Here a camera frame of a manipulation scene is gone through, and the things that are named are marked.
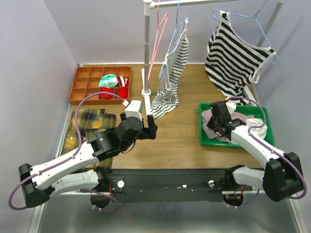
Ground mauve tank top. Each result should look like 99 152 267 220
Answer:
201 109 249 142

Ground pink wire hanger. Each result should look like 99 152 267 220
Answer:
147 1 168 81

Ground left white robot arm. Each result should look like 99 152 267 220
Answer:
18 115 157 208

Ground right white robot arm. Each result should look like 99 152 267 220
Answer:
208 98 308 202

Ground thin striped tank top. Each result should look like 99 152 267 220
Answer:
151 23 189 119

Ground wide striped tank top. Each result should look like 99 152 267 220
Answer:
205 11 276 97

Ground right red sock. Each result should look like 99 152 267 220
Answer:
116 87 128 99

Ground red white striped sock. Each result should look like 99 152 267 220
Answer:
117 76 129 87

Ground yellow plaid shirt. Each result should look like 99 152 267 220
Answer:
60 108 117 173

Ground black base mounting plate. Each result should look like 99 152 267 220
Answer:
96 168 241 203

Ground left red sock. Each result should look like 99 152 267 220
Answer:
99 87 114 100

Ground orange compartment tray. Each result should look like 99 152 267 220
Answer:
69 66 132 105

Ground green white sock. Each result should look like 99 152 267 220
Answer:
99 74 118 88

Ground white cloth garment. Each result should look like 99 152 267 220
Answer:
218 117 268 145

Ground green plastic bin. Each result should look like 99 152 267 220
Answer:
199 102 275 149

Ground white metal clothes rack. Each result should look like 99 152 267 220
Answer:
141 0 286 116

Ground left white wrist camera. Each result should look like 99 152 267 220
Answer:
122 100 143 121

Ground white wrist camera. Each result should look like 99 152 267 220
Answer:
225 101 237 114
122 100 143 121

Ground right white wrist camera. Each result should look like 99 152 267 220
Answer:
225 101 237 114

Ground middle blue wire hanger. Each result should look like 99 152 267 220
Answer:
158 0 190 79

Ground blue wire hanger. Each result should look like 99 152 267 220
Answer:
158 0 190 79
212 0 280 65

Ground right blue wire hanger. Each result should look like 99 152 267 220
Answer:
212 0 280 65

